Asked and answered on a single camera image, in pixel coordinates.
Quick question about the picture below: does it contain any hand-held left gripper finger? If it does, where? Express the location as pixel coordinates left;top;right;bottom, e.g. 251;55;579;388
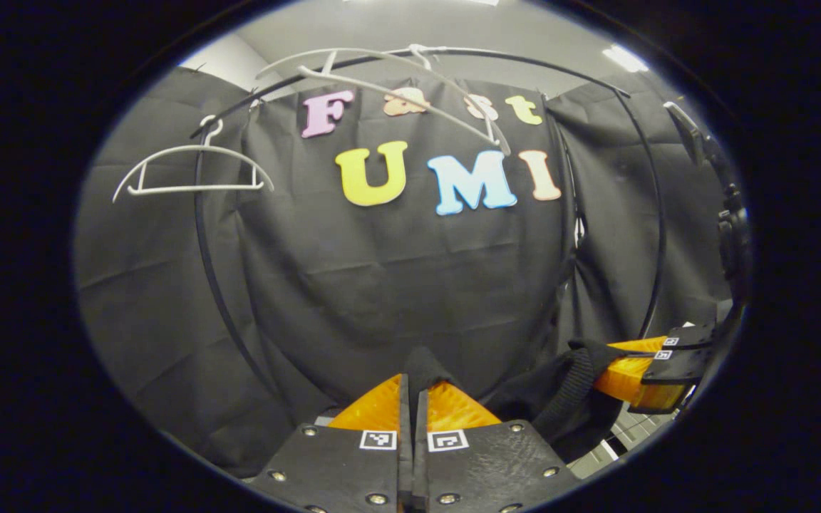
413;380;583;513
249;373;412;513

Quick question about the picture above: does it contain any black knit garment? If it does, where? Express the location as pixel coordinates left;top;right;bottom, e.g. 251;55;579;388
403;338;629;465

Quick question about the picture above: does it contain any black metal clothes rack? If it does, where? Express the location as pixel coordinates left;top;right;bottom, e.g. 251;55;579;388
189;46;668;401

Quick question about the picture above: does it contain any white plastic clothes hanger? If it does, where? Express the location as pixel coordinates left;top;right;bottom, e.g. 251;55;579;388
112;115;277;204
257;43;513;157

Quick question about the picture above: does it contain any black backdrop cloth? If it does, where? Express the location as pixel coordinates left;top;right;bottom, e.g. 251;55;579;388
74;67;740;480

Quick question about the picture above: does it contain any small ceiling light panel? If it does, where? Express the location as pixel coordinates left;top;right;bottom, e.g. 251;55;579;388
601;44;650;74

